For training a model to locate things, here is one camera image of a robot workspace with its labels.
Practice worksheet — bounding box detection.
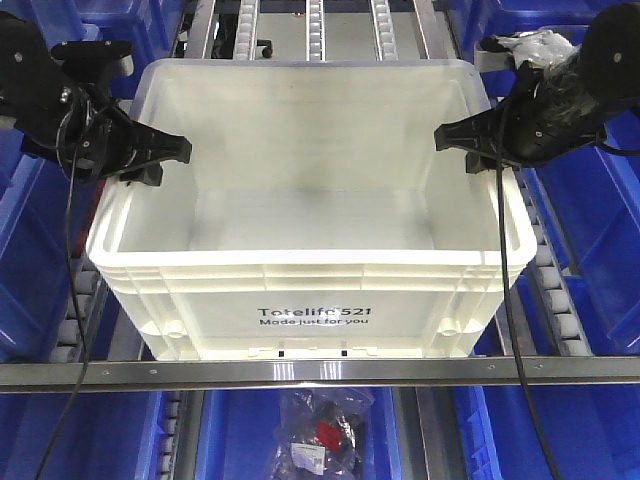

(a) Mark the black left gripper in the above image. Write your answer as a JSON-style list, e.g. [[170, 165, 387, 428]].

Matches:
[[20, 84, 192, 186]]

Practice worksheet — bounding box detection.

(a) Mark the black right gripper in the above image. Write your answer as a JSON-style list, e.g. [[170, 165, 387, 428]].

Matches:
[[434, 62, 606, 174]]

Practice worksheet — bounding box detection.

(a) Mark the white plastic Totelife bin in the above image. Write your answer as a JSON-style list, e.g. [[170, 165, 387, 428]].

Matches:
[[86, 59, 537, 361]]

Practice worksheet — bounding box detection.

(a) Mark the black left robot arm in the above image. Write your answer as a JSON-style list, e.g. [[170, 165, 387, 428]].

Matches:
[[1, 11, 192, 186]]

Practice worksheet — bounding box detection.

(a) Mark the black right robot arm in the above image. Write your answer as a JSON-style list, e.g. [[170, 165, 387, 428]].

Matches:
[[434, 2, 639, 173]]

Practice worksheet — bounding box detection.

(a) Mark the blue bin left shelf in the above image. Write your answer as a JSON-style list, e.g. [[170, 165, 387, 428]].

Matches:
[[0, 19, 109, 362]]

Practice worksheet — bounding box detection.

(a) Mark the blue bin shelf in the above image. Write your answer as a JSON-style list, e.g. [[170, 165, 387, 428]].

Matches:
[[511, 24, 640, 356], [0, 19, 109, 362]]

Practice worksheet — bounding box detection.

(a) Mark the blue bin right shelf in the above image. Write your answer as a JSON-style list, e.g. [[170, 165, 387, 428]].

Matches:
[[511, 24, 640, 356]]

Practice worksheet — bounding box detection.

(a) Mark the blue bin rear right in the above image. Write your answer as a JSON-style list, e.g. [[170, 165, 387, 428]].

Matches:
[[447, 1, 639, 99]]

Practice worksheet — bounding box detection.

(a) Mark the blue bin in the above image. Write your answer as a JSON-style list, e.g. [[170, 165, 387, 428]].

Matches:
[[74, 0, 191, 101], [1, 392, 166, 479], [447, 1, 639, 99], [453, 384, 639, 479], [195, 387, 402, 479]]

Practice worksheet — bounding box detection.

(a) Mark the blue bin rear left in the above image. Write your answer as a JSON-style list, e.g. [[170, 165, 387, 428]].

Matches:
[[74, 0, 191, 101]]

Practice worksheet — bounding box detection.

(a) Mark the blue bin lower left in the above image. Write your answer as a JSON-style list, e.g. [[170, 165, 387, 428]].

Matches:
[[1, 392, 166, 479]]

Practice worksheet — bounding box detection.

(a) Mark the blue bin lower centre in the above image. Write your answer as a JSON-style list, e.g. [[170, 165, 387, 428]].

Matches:
[[195, 387, 402, 479]]

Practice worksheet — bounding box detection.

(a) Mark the blue bin lower right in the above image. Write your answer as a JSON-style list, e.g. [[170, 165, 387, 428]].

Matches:
[[453, 384, 639, 479]]

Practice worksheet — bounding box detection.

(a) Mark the rear roller track right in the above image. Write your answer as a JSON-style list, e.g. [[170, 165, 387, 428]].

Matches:
[[369, 0, 399, 61]]

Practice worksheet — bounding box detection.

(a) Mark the rear roller track left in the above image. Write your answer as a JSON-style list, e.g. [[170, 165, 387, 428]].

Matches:
[[233, 0, 260, 61]]

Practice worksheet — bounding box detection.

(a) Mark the right white roller track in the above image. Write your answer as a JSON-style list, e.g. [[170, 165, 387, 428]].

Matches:
[[516, 171, 593, 357]]

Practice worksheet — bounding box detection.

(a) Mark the white roller track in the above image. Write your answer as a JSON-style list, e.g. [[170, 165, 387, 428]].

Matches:
[[516, 171, 593, 357], [49, 252, 108, 363]]

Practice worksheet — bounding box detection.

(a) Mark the left white roller track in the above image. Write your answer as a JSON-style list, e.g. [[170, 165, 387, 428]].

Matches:
[[49, 252, 108, 363]]

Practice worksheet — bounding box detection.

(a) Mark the rear roller track centre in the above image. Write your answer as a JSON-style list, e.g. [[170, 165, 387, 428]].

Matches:
[[305, 0, 326, 62]]

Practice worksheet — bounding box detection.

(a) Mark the plastic bag with parts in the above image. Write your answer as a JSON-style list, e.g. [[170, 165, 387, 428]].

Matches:
[[268, 387, 374, 479]]

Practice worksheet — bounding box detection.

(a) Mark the black cable right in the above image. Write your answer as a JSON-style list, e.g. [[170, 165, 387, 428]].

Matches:
[[492, 99, 564, 480]]

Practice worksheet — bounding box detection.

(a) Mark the black cable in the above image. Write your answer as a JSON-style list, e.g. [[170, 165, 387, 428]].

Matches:
[[32, 89, 126, 480], [492, 99, 564, 480]]

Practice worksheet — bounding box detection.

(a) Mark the black cable left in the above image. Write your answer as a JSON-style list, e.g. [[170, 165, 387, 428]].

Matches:
[[32, 89, 126, 480]]

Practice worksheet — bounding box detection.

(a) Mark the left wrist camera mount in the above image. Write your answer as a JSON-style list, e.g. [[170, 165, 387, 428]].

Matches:
[[50, 40, 134, 96]]

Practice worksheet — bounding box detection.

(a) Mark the steel shelf front rail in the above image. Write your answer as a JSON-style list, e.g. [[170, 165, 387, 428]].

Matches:
[[1, 356, 639, 393]]

